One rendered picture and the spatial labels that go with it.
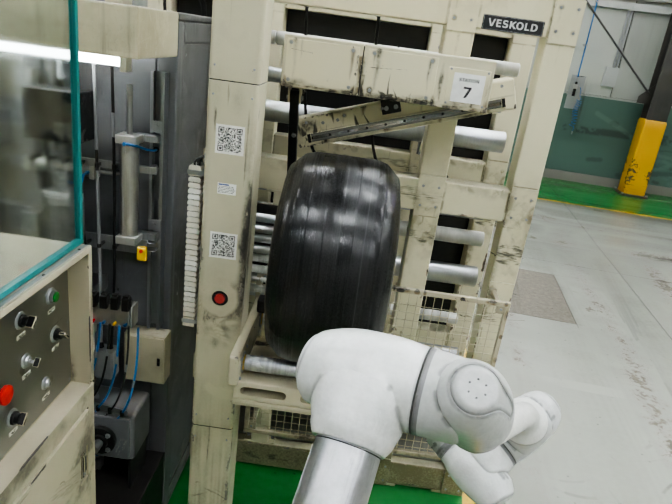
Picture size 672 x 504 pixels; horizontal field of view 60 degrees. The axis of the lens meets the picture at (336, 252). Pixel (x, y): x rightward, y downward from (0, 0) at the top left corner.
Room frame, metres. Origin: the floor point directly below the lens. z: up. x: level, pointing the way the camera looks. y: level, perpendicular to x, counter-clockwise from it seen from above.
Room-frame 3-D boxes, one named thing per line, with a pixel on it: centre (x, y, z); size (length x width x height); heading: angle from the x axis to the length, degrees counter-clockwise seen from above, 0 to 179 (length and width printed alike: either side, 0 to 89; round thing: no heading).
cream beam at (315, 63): (1.87, -0.08, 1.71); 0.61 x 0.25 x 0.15; 89
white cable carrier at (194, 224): (1.53, 0.39, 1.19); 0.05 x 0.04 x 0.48; 179
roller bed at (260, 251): (1.96, 0.27, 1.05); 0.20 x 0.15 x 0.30; 89
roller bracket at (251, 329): (1.58, 0.23, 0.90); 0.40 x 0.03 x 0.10; 179
